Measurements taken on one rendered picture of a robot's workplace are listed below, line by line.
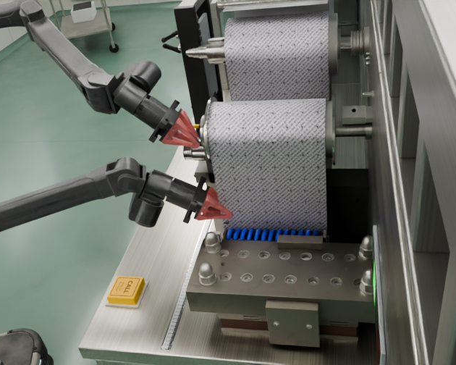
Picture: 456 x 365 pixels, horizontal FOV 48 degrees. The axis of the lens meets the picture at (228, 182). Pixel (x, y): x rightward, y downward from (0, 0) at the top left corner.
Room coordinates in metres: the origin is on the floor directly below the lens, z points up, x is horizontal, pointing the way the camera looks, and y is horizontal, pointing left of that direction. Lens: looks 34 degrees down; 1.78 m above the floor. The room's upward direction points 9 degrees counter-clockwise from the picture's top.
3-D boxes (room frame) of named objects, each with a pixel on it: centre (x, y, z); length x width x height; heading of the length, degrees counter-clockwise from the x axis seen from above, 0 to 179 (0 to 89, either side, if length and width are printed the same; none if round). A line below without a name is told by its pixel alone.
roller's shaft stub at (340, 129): (0.89, -0.27, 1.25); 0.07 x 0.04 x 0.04; 74
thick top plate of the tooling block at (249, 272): (0.76, -0.09, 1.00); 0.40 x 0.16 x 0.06; 74
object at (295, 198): (0.88, -0.09, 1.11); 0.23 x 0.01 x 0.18; 74
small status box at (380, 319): (0.51, -0.19, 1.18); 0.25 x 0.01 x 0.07; 164
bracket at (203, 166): (1.02, 0.04, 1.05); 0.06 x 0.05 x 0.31; 74
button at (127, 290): (0.88, 0.28, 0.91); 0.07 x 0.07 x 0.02; 74
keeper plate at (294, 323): (0.66, -0.08, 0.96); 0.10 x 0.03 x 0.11; 74
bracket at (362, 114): (0.89, -0.28, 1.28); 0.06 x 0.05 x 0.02; 74
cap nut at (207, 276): (0.76, 0.07, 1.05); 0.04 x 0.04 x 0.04
